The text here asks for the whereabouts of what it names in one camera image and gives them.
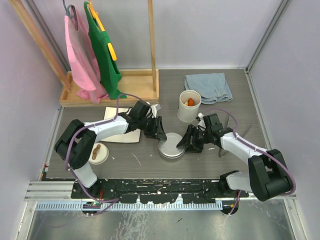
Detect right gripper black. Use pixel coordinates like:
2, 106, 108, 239
176, 124, 211, 154

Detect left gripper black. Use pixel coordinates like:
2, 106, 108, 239
138, 116, 167, 141

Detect round metal tin lid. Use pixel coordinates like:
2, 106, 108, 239
158, 132, 182, 150

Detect metal tongs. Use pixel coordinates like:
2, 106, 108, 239
218, 115, 253, 158

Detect white cylindrical container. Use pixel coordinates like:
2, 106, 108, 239
177, 90, 202, 123

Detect blue cloth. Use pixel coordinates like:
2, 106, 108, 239
184, 73, 233, 105

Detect round metal tin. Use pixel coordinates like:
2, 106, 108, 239
159, 148, 185, 159

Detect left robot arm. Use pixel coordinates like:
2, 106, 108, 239
54, 100, 167, 198

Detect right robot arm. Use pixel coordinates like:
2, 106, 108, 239
176, 113, 296, 202

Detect white square plate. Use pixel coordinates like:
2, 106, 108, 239
101, 107, 141, 144

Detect orange shrimp piece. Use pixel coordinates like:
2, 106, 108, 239
187, 98, 195, 107

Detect wooden clothes rack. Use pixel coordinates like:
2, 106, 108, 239
9, 0, 160, 107

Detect green apron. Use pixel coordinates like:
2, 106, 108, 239
83, 1, 127, 99

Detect pink apron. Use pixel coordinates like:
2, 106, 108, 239
64, 9, 109, 104

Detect yellow hanger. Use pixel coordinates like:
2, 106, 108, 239
89, 0, 117, 61

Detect grey hanger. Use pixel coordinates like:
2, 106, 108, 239
62, 0, 79, 31

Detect white lid brown handle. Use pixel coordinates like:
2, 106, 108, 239
88, 143, 110, 165

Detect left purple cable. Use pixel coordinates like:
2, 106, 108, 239
64, 93, 148, 216

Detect purple cable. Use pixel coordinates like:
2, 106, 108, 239
64, 93, 148, 216
204, 108, 298, 216

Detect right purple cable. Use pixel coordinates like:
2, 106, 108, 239
204, 108, 298, 216

